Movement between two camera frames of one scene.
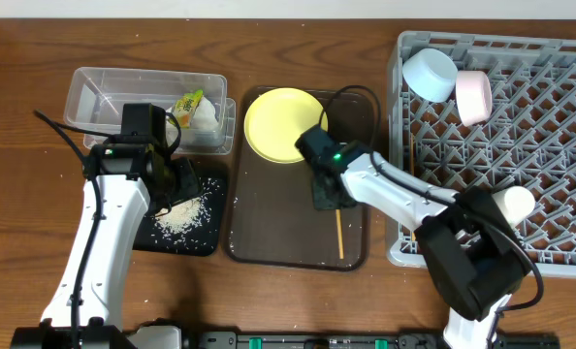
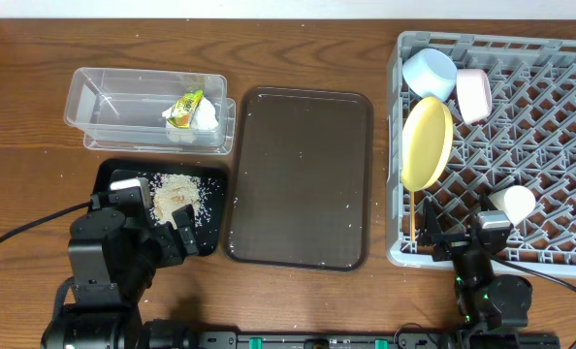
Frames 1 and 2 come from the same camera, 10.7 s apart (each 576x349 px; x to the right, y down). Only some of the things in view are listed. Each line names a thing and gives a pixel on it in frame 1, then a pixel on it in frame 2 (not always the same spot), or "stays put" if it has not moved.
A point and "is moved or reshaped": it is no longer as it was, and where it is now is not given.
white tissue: (204, 116) is moved or reshaped
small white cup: (514, 203) stays put
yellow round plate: (276, 118) → (427, 143)
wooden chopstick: (412, 169) is moved or reshaped
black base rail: (363, 340) stays put
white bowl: (474, 95) stays put
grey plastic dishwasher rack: (540, 132) stays put
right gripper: (331, 186) → (452, 243)
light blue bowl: (431, 74) stays put
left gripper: (190, 182) → (165, 238)
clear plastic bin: (95, 98) stays put
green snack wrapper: (185, 106) stays put
